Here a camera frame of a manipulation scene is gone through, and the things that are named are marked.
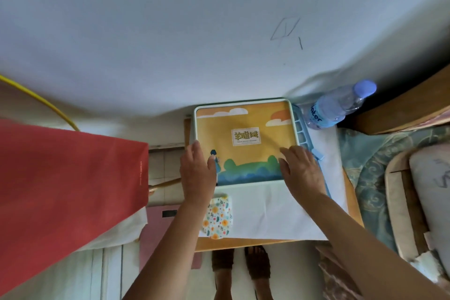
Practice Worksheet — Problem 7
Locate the person's left hand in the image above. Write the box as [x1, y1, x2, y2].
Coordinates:
[180, 140, 218, 203]

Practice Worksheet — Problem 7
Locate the person's right hand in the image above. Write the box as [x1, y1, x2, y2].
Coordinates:
[279, 145, 328, 205]

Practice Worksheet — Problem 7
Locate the yellow illustrated box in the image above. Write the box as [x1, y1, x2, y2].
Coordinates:
[193, 99, 300, 185]

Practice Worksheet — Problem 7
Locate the person's right forearm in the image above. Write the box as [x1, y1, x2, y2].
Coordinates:
[298, 191, 450, 300]

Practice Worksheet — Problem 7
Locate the person's left forearm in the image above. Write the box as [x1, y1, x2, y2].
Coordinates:
[122, 199, 212, 300]

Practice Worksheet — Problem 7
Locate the white cloth sheet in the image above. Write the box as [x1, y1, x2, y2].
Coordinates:
[198, 127, 349, 241]

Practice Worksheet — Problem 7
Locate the blue ice cube tray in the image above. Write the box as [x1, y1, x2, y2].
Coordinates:
[291, 104, 332, 199]

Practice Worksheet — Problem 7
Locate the wooden stick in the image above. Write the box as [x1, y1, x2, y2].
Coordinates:
[148, 178, 182, 194]

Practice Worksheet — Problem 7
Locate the floral patterned cloth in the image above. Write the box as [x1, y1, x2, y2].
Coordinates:
[202, 195, 233, 240]

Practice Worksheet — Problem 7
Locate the clear plastic water bottle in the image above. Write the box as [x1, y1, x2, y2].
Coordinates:
[305, 80, 377, 131]

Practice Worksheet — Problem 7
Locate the blue patterned bedsheet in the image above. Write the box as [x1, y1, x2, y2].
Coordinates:
[338, 127, 450, 253]

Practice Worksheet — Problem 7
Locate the pink bathroom scale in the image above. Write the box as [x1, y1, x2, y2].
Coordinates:
[139, 205, 203, 273]

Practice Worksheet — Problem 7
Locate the brown slipper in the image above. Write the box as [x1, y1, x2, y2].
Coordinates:
[212, 248, 236, 273]
[245, 245, 271, 281]

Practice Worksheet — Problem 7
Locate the pink checked cloth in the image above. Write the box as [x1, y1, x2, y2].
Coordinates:
[316, 243, 364, 300]

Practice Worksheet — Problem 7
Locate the beige pillow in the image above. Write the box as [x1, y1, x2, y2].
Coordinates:
[384, 149, 434, 262]

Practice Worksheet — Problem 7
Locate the wooden headboard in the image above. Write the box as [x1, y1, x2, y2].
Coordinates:
[346, 64, 450, 136]

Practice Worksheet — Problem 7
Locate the red paper bag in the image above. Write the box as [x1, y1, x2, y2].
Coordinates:
[0, 118, 150, 297]

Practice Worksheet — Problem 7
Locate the white pillow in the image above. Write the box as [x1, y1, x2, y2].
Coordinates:
[409, 144, 450, 270]

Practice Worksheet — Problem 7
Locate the yellow cable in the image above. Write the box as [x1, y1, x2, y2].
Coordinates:
[0, 74, 81, 132]

